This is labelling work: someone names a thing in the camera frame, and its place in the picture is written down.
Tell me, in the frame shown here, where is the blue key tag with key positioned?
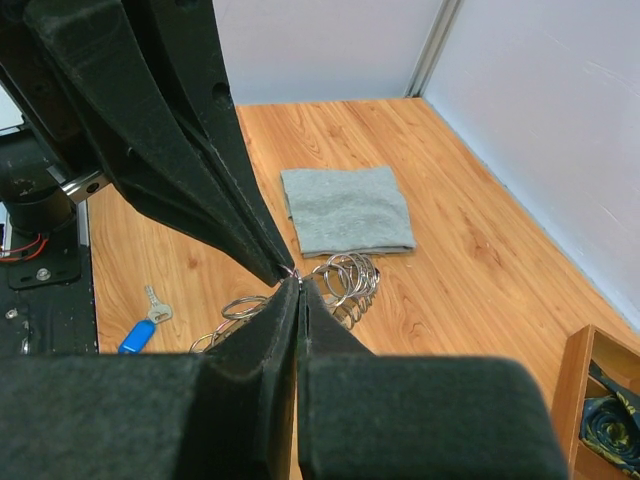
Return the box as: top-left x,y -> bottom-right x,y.
117,285 -> 173,354

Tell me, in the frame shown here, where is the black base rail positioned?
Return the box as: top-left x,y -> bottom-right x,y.
1,202 -> 99,356

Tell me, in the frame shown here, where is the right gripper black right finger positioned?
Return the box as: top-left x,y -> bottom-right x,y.
298,280 -> 569,479

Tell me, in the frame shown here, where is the metal key ring disc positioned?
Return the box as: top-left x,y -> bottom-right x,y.
188,252 -> 384,355

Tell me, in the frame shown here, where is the grey folded cloth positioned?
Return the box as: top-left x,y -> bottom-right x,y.
280,166 -> 417,258

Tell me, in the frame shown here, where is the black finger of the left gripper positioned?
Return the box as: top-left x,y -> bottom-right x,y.
147,1 -> 294,273
24,1 -> 280,285

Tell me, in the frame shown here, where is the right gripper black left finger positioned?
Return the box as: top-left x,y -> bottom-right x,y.
1,279 -> 299,479

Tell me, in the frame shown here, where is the wooden compartment tray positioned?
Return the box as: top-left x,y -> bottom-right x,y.
549,323 -> 640,480

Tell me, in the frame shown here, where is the dark green patterned tie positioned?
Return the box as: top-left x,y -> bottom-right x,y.
579,361 -> 639,479

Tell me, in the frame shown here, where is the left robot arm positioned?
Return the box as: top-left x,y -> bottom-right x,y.
1,1 -> 294,285

